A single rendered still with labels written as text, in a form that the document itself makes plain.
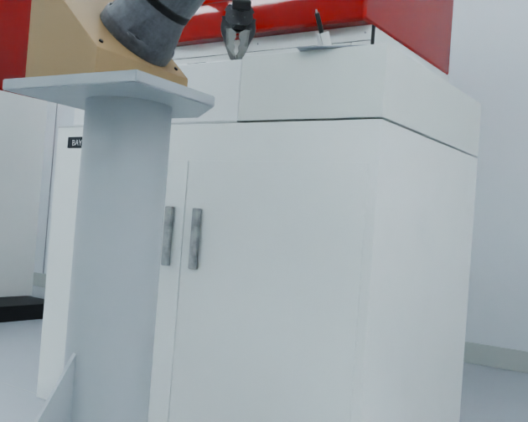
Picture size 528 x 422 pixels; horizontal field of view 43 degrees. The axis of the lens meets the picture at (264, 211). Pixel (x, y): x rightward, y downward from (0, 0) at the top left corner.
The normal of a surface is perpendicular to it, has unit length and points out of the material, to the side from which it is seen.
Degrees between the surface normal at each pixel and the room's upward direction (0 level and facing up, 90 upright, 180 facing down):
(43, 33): 90
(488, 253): 90
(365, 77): 90
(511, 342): 90
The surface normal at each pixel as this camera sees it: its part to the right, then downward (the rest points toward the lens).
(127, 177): 0.30, 0.00
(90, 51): -0.52, -0.06
